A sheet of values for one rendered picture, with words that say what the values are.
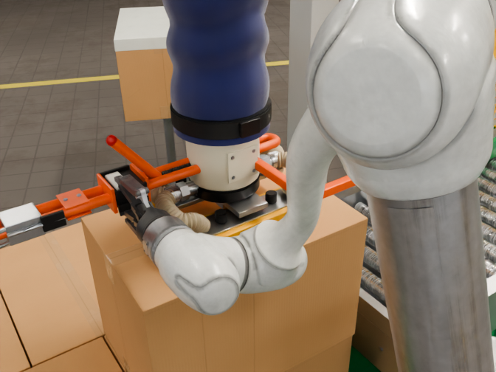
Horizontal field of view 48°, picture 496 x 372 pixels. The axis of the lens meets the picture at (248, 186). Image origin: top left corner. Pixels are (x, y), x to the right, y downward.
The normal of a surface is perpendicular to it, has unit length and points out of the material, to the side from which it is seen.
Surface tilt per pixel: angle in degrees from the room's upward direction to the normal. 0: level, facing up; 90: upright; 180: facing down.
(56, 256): 0
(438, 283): 84
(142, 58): 90
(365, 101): 83
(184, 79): 74
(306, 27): 90
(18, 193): 0
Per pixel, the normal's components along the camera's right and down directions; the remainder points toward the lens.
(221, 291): 0.47, 0.24
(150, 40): 0.15, 0.51
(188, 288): -0.64, 0.10
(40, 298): -0.01, -0.86
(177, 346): 0.53, 0.43
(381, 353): -0.83, 0.29
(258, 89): 0.79, 0.33
